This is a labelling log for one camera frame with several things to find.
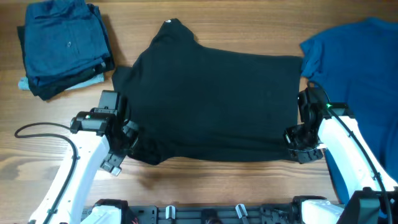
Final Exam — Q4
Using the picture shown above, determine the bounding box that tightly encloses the folded blue denim shirt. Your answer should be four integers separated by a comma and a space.
24, 0, 110, 86

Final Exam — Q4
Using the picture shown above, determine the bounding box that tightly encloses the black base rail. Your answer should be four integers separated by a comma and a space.
130, 204, 298, 224

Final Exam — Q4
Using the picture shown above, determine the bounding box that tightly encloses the blue t-shirt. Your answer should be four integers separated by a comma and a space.
299, 17, 398, 218

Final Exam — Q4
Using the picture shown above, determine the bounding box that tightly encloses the left black cable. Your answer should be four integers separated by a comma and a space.
14, 122, 78, 224

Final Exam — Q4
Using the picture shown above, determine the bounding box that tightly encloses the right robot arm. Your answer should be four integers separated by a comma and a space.
283, 86, 397, 223

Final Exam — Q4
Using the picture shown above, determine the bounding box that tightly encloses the black t-shirt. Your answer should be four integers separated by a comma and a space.
112, 19, 302, 165

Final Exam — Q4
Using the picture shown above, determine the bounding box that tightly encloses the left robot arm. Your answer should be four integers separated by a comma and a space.
29, 90, 132, 223

